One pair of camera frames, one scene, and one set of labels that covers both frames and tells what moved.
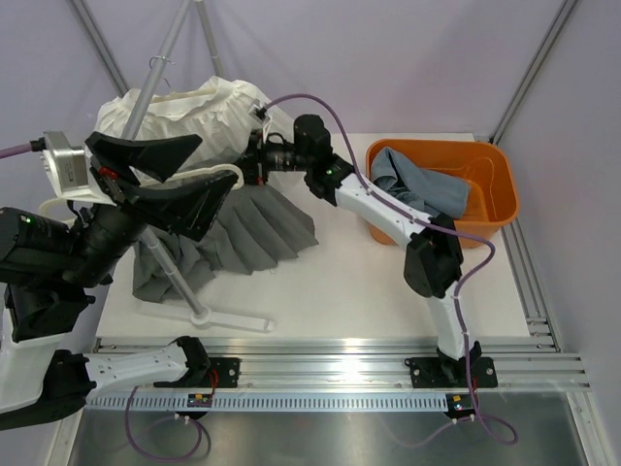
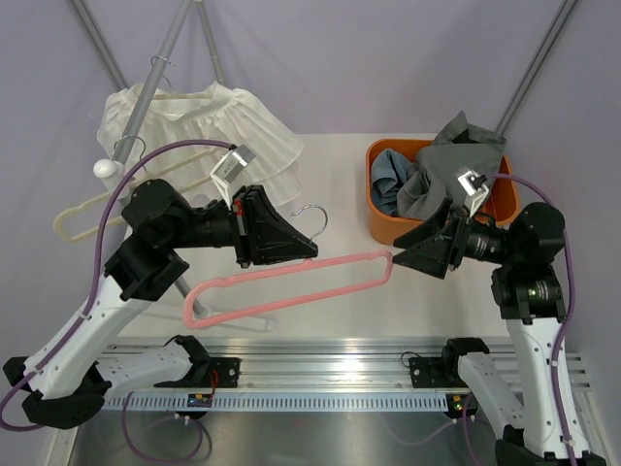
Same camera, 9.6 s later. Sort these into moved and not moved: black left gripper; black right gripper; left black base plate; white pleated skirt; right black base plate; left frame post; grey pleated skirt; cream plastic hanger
Moved: black left gripper; cream plastic hanger; grey pleated skirt; black right gripper
Not moved: left frame post; white pleated skirt; left black base plate; right black base plate
